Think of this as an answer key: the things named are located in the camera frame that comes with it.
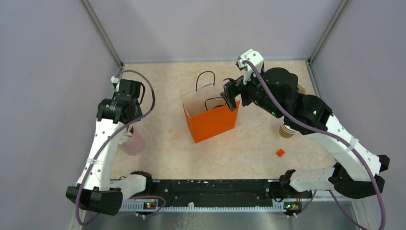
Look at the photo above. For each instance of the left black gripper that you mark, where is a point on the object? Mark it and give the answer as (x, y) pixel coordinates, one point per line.
(139, 113)

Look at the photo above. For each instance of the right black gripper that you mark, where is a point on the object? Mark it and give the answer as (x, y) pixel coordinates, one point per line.
(231, 87)

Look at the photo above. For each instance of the orange paper bag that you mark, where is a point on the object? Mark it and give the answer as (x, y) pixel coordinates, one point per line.
(206, 112)

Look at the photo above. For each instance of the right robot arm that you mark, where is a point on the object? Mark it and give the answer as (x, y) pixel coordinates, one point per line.
(356, 171)

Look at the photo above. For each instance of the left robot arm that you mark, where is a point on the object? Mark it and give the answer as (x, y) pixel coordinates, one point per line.
(94, 190)

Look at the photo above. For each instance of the pink plastic cup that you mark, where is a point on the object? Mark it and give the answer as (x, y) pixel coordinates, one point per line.
(132, 143)

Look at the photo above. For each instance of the stack of brown paper cups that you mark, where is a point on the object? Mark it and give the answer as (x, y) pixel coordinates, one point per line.
(286, 131)

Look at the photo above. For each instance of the brown pulp cup carrier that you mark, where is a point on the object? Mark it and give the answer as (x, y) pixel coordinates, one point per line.
(301, 89)

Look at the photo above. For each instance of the small red cube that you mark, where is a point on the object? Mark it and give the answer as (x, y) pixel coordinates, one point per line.
(280, 152)

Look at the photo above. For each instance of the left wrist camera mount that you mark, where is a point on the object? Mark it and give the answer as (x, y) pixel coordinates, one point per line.
(115, 80)

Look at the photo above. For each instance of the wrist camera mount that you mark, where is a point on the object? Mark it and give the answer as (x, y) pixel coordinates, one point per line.
(252, 62)
(115, 80)

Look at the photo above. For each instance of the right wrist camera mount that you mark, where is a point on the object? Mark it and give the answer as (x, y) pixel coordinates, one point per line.
(252, 62)

